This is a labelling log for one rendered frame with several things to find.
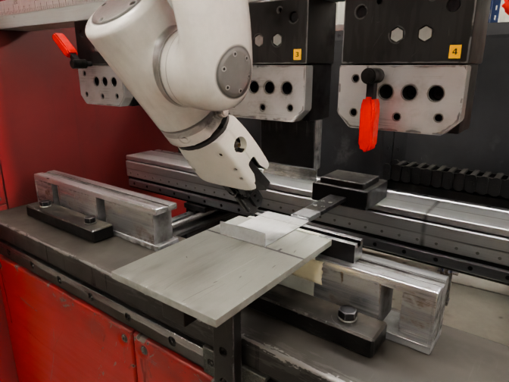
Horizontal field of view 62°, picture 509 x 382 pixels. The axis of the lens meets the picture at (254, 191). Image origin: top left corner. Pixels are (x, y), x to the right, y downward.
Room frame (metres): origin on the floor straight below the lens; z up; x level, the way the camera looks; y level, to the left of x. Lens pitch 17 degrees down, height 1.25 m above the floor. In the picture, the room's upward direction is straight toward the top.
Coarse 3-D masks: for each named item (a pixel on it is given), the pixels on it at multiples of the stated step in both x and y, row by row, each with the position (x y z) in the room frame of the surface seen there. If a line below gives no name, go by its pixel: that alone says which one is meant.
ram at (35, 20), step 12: (0, 0) 1.11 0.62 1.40; (168, 0) 0.75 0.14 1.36; (252, 0) 0.65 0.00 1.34; (336, 0) 0.64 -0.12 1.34; (24, 12) 1.04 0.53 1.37; (36, 12) 1.01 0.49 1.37; (48, 12) 0.98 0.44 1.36; (60, 12) 0.95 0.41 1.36; (72, 12) 0.93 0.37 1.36; (84, 12) 0.90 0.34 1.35; (0, 24) 1.12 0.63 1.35; (12, 24) 1.08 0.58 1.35; (24, 24) 1.05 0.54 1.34; (36, 24) 1.02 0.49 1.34; (48, 24) 1.00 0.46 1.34; (60, 24) 1.00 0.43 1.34; (72, 24) 1.00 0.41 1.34
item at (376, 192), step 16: (336, 176) 0.84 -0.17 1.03; (352, 176) 0.84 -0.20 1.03; (368, 176) 0.84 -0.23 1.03; (320, 192) 0.82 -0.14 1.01; (336, 192) 0.80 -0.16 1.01; (352, 192) 0.78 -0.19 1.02; (368, 192) 0.77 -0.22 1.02; (384, 192) 0.84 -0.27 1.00; (304, 208) 0.72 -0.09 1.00; (320, 208) 0.72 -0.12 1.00; (368, 208) 0.77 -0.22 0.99
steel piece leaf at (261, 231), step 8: (224, 224) 0.60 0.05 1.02; (232, 224) 0.60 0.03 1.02; (240, 224) 0.65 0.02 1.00; (248, 224) 0.65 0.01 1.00; (256, 224) 0.65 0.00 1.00; (264, 224) 0.65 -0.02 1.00; (272, 224) 0.65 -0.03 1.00; (280, 224) 0.65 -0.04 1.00; (288, 224) 0.65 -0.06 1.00; (224, 232) 0.60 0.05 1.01; (232, 232) 0.60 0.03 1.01; (240, 232) 0.59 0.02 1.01; (248, 232) 0.58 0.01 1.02; (256, 232) 0.57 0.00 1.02; (264, 232) 0.61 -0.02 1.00; (272, 232) 0.61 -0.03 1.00; (280, 232) 0.61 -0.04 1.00; (288, 232) 0.61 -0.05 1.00; (248, 240) 0.58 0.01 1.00; (256, 240) 0.57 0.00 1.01; (264, 240) 0.56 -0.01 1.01; (272, 240) 0.58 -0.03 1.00
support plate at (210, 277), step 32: (160, 256) 0.53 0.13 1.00; (192, 256) 0.53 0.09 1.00; (224, 256) 0.53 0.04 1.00; (256, 256) 0.53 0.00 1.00; (288, 256) 0.53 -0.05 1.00; (160, 288) 0.44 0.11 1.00; (192, 288) 0.44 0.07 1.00; (224, 288) 0.44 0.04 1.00; (256, 288) 0.44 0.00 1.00; (224, 320) 0.39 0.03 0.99
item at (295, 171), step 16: (272, 128) 0.67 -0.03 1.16; (288, 128) 0.65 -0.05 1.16; (304, 128) 0.63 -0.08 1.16; (320, 128) 0.63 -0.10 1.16; (272, 144) 0.66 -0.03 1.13; (288, 144) 0.65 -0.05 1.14; (304, 144) 0.63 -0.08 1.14; (320, 144) 0.63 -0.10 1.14; (272, 160) 0.66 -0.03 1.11; (288, 160) 0.65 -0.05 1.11; (304, 160) 0.63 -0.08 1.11; (288, 176) 0.66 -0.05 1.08; (304, 176) 0.64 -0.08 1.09
